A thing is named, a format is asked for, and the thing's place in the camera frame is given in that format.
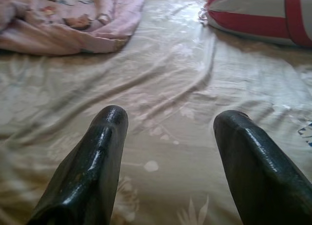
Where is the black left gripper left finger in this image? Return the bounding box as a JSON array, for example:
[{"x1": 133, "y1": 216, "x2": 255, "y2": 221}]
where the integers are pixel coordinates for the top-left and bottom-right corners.
[{"x1": 26, "y1": 105, "x2": 129, "y2": 225}]

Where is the beige floral bed sheet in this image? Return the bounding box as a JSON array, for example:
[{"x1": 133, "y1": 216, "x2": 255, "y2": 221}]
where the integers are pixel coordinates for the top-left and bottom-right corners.
[{"x1": 0, "y1": 0, "x2": 312, "y2": 225}]

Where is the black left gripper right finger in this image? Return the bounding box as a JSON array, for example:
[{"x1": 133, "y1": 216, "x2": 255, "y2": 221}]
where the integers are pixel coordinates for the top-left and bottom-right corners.
[{"x1": 213, "y1": 109, "x2": 312, "y2": 225}]

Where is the pink cartoon print blanket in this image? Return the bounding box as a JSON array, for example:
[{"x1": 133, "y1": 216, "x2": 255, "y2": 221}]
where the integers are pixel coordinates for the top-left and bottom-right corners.
[{"x1": 0, "y1": 0, "x2": 146, "y2": 55}]

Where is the pink and grey striped bolster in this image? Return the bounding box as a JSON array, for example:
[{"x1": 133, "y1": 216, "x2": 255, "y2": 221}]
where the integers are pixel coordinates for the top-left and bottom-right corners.
[{"x1": 199, "y1": 0, "x2": 312, "y2": 47}]

